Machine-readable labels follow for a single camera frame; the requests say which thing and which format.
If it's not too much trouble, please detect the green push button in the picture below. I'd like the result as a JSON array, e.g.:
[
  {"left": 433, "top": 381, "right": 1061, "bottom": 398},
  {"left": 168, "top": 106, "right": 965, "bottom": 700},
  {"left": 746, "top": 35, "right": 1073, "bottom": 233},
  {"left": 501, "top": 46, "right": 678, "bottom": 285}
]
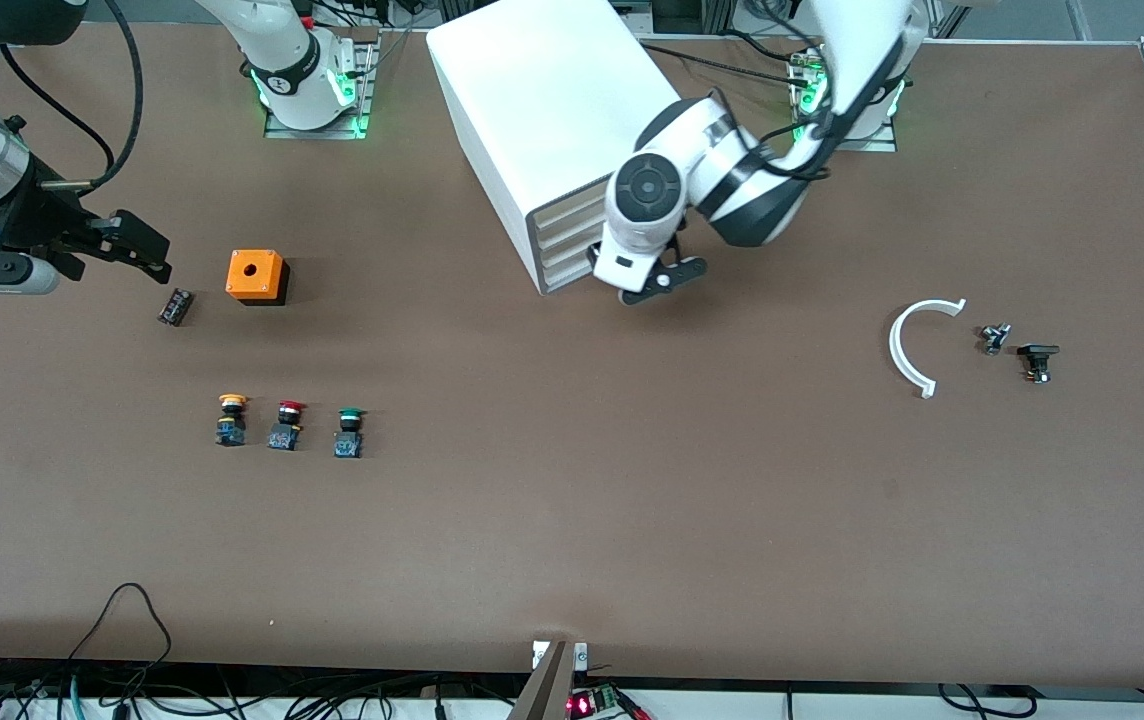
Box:
[{"left": 333, "top": 407, "right": 367, "bottom": 460}]

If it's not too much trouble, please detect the yellow push button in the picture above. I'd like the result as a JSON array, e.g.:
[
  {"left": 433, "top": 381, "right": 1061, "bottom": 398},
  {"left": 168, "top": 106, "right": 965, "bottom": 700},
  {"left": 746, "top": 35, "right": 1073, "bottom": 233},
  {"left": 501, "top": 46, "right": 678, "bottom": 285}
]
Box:
[{"left": 214, "top": 393, "right": 249, "bottom": 448}]

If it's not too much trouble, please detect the red push button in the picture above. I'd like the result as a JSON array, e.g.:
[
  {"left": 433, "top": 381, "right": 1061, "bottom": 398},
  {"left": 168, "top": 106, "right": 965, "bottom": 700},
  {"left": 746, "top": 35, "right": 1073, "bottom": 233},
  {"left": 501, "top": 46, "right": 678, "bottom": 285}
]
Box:
[{"left": 267, "top": 400, "right": 305, "bottom": 452}]

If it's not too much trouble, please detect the orange box with hole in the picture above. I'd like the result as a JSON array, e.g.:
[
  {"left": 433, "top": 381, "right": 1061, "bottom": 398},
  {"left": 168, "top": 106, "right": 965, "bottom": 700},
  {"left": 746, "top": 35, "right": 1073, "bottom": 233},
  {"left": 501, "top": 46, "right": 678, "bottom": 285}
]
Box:
[{"left": 225, "top": 249, "right": 291, "bottom": 307}]

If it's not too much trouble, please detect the circuit board with red light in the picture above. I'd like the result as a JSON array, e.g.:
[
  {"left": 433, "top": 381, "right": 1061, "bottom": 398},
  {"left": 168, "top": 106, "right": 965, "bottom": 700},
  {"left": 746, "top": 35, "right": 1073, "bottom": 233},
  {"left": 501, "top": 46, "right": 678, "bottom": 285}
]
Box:
[{"left": 567, "top": 685, "right": 648, "bottom": 720}]

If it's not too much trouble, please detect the white curved plastic arc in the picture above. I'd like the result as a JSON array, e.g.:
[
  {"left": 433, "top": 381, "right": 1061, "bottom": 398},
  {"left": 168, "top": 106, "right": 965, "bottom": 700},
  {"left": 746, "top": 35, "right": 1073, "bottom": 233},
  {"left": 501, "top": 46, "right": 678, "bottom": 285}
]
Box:
[{"left": 889, "top": 298, "right": 967, "bottom": 400}]

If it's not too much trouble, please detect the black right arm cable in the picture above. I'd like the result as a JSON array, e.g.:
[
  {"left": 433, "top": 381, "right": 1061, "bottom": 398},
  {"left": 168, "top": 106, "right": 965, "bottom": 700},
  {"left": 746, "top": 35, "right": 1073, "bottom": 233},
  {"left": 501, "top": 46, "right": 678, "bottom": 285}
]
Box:
[{"left": 0, "top": 0, "right": 145, "bottom": 191}]

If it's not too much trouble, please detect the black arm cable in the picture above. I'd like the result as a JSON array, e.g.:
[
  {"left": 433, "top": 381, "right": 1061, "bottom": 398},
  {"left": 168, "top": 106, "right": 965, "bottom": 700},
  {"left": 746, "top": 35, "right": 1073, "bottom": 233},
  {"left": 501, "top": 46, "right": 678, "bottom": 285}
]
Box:
[
  {"left": 710, "top": 0, "right": 918, "bottom": 183},
  {"left": 0, "top": 0, "right": 145, "bottom": 191}
]

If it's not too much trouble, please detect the black looped cable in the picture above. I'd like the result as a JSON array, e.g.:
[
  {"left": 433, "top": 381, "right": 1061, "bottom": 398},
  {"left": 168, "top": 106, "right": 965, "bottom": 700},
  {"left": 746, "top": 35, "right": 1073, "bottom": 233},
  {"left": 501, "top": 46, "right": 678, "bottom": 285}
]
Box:
[{"left": 67, "top": 583, "right": 173, "bottom": 666}]

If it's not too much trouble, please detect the aluminium camera post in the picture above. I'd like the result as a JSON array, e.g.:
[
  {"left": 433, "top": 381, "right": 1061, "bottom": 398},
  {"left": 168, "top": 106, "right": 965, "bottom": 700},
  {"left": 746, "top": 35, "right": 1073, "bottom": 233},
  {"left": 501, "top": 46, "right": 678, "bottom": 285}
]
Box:
[{"left": 507, "top": 640, "right": 575, "bottom": 720}]

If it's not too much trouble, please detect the black cable on table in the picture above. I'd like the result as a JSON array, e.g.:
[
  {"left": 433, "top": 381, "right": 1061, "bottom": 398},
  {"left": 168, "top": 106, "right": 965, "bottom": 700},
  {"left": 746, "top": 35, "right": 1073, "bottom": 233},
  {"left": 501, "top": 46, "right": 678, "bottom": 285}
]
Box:
[{"left": 642, "top": 42, "right": 805, "bottom": 77}]

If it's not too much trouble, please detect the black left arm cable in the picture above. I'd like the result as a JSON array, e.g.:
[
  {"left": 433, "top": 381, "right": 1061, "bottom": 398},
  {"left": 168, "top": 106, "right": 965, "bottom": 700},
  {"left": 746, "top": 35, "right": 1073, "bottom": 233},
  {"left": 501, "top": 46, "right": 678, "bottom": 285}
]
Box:
[{"left": 710, "top": 0, "right": 918, "bottom": 183}]

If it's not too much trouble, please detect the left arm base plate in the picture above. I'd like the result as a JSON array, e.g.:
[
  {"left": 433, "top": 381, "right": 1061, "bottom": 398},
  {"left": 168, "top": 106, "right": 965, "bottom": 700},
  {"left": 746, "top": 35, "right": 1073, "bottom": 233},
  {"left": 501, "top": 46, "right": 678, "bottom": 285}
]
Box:
[{"left": 790, "top": 45, "right": 899, "bottom": 153}]

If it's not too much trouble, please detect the small black switch part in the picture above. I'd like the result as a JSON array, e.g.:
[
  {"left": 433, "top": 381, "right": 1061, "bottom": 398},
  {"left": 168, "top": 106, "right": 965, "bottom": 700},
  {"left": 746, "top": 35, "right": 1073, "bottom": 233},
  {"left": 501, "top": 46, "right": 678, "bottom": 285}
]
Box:
[{"left": 1017, "top": 343, "right": 1061, "bottom": 385}]

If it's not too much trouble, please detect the black coiled cable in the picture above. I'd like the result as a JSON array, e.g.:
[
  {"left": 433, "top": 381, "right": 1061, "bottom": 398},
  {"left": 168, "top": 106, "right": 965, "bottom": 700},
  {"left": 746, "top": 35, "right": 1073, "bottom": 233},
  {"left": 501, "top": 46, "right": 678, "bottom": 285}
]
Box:
[{"left": 937, "top": 683, "right": 1038, "bottom": 717}]

